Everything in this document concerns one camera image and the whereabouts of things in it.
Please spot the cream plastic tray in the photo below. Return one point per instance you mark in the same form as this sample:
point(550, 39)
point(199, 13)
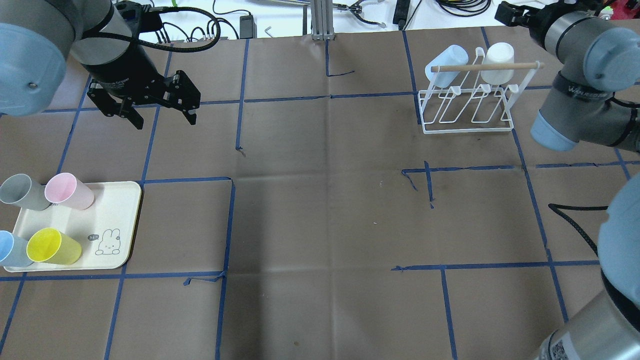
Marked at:
point(105, 230)

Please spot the aluminium frame post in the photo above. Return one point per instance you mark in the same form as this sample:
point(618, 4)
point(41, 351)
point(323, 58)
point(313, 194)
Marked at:
point(322, 24)

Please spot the black power adapter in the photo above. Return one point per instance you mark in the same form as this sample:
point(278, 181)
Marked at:
point(247, 28)

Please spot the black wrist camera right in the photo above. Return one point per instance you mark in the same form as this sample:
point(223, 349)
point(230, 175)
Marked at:
point(512, 15)

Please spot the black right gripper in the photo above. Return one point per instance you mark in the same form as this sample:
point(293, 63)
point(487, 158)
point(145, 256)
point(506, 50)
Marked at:
point(531, 18)

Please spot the yellow cup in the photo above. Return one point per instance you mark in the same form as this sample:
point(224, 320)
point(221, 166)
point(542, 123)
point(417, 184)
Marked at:
point(51, 246)

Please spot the cream white cup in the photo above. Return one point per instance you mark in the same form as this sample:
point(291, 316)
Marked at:
point(501, 53)

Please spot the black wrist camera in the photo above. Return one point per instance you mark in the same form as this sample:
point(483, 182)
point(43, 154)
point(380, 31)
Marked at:
point(139, 17)
point(512, 15)

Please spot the pink cup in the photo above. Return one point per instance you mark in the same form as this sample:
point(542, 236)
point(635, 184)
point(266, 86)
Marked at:
point(65, 190)

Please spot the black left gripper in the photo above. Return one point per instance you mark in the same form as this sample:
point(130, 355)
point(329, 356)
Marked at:
point(121, 66)

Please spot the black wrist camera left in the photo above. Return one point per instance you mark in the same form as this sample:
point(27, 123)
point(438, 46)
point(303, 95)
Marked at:
point(139, 17)

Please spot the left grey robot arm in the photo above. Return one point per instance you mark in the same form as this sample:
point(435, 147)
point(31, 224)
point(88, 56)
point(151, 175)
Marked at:
point(38, 36)

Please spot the light blue cup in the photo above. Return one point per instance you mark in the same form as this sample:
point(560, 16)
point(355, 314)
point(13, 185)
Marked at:
point(13, 250)
point(454, 55)

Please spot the white wire cup rack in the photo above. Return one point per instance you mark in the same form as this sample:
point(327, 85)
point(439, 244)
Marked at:
point(470, 105)

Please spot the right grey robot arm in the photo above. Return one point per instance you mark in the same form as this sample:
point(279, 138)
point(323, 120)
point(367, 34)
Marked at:
point(598, 59)

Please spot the grey cup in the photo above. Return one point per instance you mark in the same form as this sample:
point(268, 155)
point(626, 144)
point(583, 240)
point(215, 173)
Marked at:
point(20, 190)

